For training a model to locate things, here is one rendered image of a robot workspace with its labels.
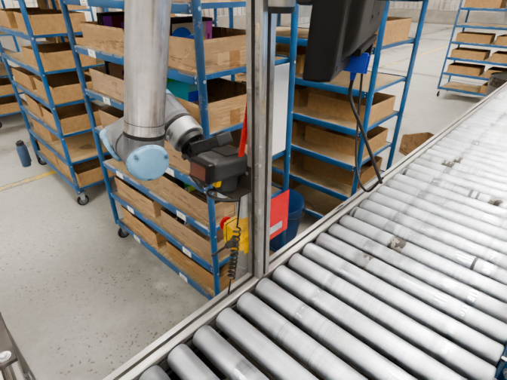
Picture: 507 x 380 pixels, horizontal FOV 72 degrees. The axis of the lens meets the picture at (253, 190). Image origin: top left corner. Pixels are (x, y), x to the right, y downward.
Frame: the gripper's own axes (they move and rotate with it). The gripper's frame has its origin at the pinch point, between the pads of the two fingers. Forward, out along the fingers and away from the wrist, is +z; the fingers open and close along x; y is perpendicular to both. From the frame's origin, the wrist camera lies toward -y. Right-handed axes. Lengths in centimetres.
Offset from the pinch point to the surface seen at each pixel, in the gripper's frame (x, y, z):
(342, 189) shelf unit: -115, 70, 2
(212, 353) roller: 23.1, 11.3, 23.5
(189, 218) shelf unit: -19, 61, -23
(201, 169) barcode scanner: 12.5, -11.4, -4.1
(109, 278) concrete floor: 3, 134, -41
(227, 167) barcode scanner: 7.6, -11.8, -2.0
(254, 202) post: 2.0, -4.3, 4.9
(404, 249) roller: -35, 4, 36
